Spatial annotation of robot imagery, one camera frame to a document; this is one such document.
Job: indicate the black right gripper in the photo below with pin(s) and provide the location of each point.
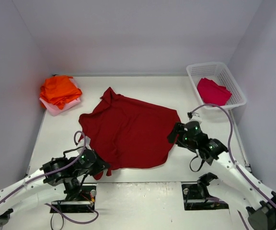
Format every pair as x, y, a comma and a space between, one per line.
177, 133

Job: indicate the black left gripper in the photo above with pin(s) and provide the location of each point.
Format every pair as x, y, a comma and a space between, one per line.
100, 165

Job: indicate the dark red t shirt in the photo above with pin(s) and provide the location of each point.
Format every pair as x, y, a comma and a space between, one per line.
129, 133

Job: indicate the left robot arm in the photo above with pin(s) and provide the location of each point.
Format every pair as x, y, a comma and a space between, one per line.
55, 180

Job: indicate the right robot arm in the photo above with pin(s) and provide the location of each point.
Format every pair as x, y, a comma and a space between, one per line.
227, 179

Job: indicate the red t shirt in basket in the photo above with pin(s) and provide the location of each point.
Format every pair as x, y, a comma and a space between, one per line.
210, 92

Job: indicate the pink folded t shirt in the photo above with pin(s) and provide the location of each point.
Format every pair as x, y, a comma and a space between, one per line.
53, 110

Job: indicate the orange folded t shirt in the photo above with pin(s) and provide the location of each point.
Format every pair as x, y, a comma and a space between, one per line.
60, 90

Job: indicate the white plastic basket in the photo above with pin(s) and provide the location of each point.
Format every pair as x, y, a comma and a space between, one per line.
221, 75

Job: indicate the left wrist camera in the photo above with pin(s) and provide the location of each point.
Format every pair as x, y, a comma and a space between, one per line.
87, 142

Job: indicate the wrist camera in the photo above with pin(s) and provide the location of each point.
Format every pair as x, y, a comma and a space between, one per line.
193, 116
87, 142

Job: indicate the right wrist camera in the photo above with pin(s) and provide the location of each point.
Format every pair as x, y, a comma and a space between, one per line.
193, 116

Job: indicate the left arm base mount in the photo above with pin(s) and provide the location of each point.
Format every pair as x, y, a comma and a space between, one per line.
83, 203

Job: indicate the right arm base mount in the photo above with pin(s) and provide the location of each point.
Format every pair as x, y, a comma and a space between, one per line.
196, 196

